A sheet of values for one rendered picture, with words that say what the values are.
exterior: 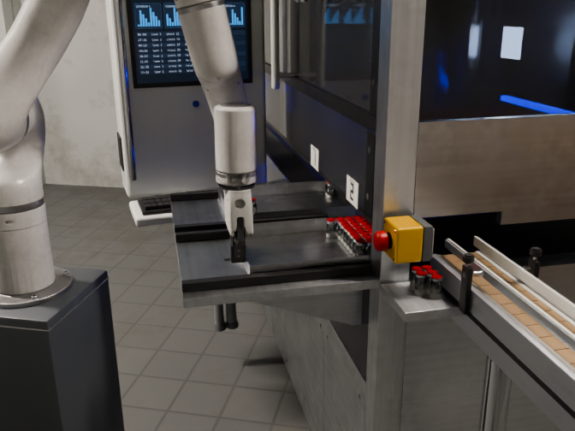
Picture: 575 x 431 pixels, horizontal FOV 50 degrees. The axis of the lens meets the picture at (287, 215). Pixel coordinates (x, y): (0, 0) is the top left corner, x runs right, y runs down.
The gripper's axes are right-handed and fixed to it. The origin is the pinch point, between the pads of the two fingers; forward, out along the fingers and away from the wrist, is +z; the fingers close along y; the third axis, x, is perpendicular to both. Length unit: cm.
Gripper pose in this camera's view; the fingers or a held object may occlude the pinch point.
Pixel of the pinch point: (237, 252)
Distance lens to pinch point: 133.8
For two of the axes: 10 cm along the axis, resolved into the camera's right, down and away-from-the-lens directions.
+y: -2.1, -3.2, 9.3
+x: -9.8, 0.6, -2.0
